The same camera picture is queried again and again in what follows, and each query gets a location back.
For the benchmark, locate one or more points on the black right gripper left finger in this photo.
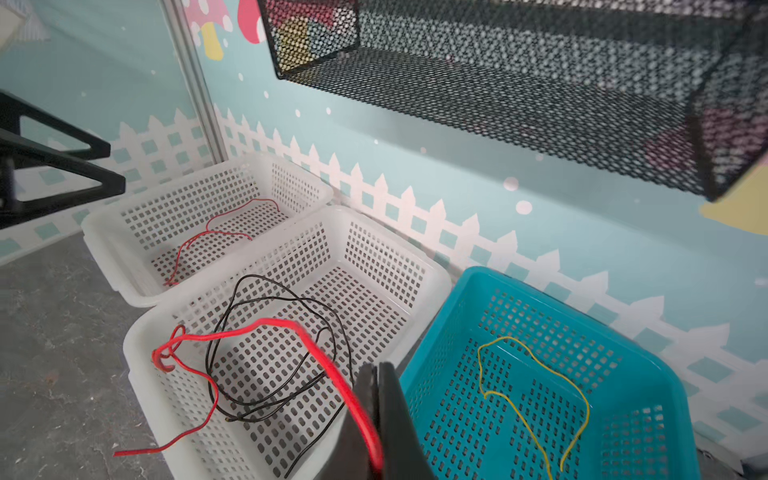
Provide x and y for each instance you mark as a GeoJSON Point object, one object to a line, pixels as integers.
{"type": "Point", "coordinates": [349, 459]}

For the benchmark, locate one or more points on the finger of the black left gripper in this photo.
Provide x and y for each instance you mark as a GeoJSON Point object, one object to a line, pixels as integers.
{"type": "Point", "coordinates": [37, 186]}
{"type": "Point", "coordinates": [25, 125]}

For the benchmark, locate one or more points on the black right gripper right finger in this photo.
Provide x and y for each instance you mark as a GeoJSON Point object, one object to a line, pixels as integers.
{"type": "Point", "coordinates": [402, 454]}

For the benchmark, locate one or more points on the middle white plastic basket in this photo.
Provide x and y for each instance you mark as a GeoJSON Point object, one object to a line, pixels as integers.
{"type": "Point", "coordinates": [258, 406]}

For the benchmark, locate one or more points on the white plastic basket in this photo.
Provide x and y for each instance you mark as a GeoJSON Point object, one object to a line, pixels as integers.
{"type": "Point", "coordinates": [258, 406]}
{"type": "Point", "coordinates": [147, 244]}

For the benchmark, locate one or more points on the teal plastic basket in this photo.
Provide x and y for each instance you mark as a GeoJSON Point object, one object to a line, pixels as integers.
{"type": "Point", "coordinates": [511, 383]}

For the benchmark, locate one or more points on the left white plastic basket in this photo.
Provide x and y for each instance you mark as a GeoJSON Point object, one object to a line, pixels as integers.
{"type": "Point", "coordinates": [147, 244]}

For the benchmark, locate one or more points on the black wire mesh wall basket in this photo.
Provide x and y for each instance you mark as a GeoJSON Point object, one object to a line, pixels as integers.
{"type": "Point", "coordinates": [668, 92]}

